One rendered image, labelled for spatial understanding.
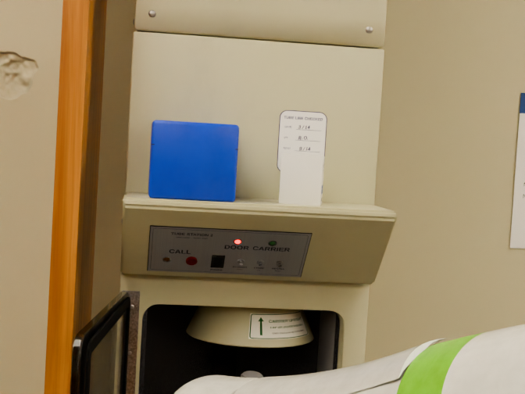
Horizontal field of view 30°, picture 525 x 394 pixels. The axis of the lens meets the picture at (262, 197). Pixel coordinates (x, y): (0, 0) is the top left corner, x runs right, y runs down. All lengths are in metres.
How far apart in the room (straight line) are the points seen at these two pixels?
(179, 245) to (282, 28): 0.31
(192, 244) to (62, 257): 0.15
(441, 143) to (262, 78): 0.57
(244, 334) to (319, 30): 0.40
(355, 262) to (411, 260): 0.53
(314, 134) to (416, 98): 0.51
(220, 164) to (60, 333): 0.27
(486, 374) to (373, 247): 0.64
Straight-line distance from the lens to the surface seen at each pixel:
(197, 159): 1.13
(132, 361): 1.27
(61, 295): 1.16
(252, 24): 1.25
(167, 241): 1.17
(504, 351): 0.58
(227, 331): 1.29
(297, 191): 1.17
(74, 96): 1.15
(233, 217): 1.14
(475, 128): 1.77
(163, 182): 1.13
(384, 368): 0.66
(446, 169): 1.75
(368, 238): 1.18
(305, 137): 1.25
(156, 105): 1.24
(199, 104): 1.24
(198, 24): 1.25
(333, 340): 1.32
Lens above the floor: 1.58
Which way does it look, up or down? 3 degrees down
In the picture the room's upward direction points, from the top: 3 degrees clockwise
